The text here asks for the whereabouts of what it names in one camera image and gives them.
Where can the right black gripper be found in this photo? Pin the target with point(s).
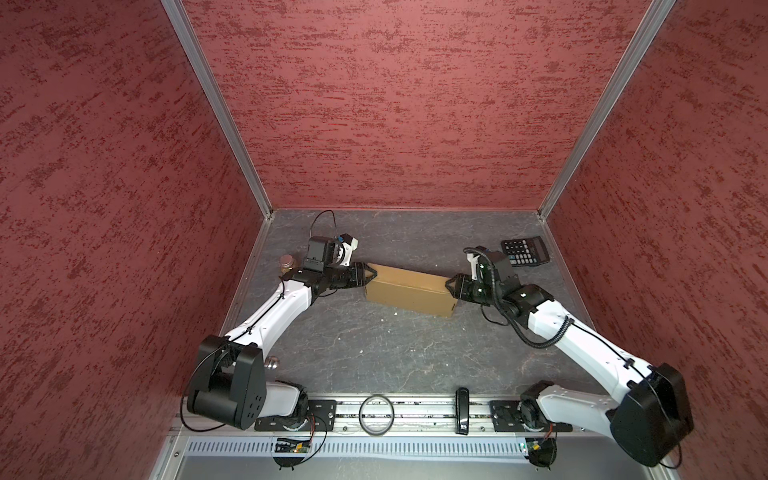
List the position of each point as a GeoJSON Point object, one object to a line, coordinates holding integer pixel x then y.
{"type": "Point", "coordinates": [461, 283]}

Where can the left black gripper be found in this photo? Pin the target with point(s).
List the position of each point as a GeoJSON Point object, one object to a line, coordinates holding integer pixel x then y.
{"type": "Point", "coordinates": [358, 275]}

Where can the brown cardboard box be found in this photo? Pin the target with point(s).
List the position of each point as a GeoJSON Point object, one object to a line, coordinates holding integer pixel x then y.
{"type": "Point", "coordinates": [411, 290]}

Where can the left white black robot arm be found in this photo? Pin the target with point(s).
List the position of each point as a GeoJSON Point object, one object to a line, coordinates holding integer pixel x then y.
{"type": "Point", "coordinates": [229, 383]}

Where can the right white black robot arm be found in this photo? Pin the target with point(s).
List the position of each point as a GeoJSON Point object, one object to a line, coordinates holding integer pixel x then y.
{"type": "Point", "coordinates": [643, 408]}

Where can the black desk calculator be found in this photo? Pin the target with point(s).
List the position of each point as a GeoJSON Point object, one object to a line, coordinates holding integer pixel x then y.
{"type": "Point", "coordinates": [526, 252]}

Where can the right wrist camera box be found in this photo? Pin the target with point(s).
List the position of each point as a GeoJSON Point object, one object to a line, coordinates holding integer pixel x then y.
{"type": "Point", "coordinates": [478, 263]}

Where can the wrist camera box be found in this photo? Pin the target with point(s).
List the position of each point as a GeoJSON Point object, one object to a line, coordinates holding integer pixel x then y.
{"type": "Point", "coordinates": [478, 263]}
{"type": "Point", "coordinates": [346, 245]}

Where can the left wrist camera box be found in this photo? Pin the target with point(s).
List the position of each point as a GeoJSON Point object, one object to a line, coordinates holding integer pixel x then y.
{"type": "Point", "coordinates": [346, 245]}

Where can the black handle bar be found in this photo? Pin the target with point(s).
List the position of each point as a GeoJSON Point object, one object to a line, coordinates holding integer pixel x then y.
{"type": "Point", "coordinates": [462, 411]}

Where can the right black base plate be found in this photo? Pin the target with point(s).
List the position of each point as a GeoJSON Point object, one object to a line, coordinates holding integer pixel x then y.
{"type": "Point", "coordinates": [506, 417]}

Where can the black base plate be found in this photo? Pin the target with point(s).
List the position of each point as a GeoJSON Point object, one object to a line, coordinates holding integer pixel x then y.
{"type": "Point", "coordinates": [321, 412]}
{"type": "Point", "coordinates": [506, 417]}

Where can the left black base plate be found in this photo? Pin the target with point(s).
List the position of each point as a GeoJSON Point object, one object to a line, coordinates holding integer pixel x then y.
{"type": "Point", "coordinates": [321, 412]}

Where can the aluminium front rail frame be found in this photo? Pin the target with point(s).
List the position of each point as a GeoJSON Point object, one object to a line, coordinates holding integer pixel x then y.
{"type": "Point", "coordinates": [397, 427]}

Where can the right circuit board with wires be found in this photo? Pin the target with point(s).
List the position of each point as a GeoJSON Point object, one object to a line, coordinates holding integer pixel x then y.
{"type": "Point", "coordinates": [542, 453]}

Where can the circuit board with wires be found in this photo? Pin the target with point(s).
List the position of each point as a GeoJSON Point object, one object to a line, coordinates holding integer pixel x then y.
{"type": "Point", "coordinates": [289, 453]}
{"type": "Point", "coordinates": [542, 453]}

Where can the left circuit board with wires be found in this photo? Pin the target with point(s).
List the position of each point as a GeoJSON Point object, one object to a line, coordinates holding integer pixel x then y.
{"type": "Point", "coordinates": [289, 453]}

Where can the left aluminium corner post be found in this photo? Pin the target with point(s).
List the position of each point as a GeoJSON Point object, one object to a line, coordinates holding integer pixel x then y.
{"type": "Point", "coordinates": [193, 50]}

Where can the aluminium corner post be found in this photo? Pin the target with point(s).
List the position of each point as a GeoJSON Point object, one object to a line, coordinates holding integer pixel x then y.
{"type": "Point", "coordinates": [193, 50]}
{"type": "Point", "coordinates": [644, 35]}

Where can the right aluminium corner post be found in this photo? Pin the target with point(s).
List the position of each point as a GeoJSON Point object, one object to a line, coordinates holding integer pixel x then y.
{"type": "Point", "coordinates": [644, 35]}

